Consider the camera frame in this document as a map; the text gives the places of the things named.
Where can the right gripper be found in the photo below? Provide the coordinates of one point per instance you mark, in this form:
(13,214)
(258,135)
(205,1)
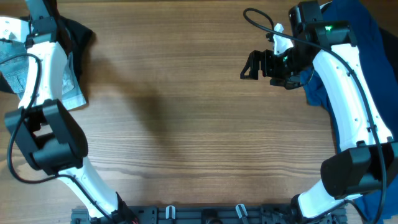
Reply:
(267,57)

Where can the light blue denim shorts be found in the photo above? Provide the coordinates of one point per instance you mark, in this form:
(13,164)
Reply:
(15,71)

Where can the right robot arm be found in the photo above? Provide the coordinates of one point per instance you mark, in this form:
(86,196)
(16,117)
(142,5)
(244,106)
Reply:
(367,161)

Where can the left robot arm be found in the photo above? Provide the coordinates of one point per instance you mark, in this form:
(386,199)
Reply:
(45,132)

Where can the black garment at right edge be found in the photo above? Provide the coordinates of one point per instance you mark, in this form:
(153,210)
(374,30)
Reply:
(390,48)

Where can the dark blue t-shirt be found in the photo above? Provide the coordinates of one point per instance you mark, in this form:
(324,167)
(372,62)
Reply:
(381,82)

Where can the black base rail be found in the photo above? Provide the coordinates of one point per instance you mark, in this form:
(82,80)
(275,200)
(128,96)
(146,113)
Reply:
(238,214)

